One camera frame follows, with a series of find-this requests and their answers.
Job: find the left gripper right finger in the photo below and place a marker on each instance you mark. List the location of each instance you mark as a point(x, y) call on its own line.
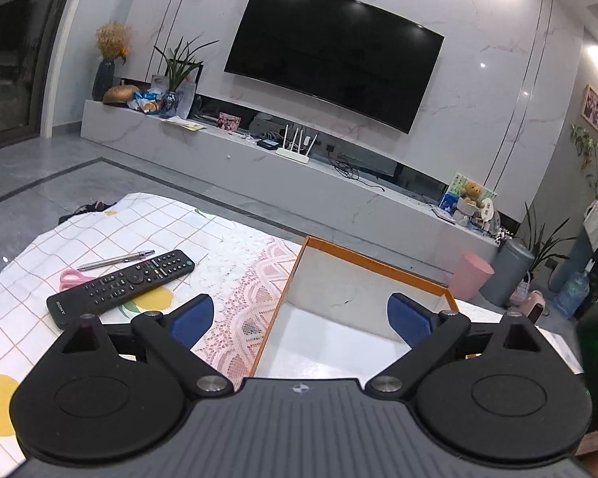
point(433, 339)

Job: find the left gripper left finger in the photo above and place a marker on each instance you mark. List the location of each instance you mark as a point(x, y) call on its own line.
point(168, 339)

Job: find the black TV remote control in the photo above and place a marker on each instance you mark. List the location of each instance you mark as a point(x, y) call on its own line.
point(114, 289)

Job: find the silver pen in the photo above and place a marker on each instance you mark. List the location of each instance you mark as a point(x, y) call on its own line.
point(116, 260)

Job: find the orange cardboard storage box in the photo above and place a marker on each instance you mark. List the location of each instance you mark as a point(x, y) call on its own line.
point(331, 321)

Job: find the checkered fruit print tablecloth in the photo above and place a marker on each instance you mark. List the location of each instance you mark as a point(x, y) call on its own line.
point(243, 269)

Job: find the grey trash bin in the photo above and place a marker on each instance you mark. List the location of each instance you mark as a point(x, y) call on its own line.
point(511, 264)

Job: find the teddy bear toy pile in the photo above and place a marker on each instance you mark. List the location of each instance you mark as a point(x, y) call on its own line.
point(470, 204)

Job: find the blue water bottle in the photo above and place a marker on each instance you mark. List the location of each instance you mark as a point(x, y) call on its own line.
point(572, 294)

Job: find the grey marble TV console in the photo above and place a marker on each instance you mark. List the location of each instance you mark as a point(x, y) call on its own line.
point(312, 197)

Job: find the white wifi router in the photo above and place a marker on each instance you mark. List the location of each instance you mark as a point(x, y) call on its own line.
point(296, 145)

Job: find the pink photo card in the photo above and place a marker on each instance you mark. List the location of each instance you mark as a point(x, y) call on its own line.
point(228, 122)

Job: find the golden pumpkin ornament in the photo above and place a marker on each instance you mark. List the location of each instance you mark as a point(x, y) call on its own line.
point(120, 95)

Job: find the green plant glass vase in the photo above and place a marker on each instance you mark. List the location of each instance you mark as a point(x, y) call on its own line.
point(180, 62)

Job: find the dark vase dried flowers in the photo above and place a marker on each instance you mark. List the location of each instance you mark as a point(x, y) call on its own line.
point(112, 42)

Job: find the pink handled scissors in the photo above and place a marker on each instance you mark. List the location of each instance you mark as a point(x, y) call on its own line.
point(70, 278)

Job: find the framed wall picture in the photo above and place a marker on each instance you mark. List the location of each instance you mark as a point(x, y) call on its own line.
point(589, 110)

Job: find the black wall television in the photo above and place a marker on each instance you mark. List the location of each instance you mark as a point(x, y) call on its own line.
point(353, 55)

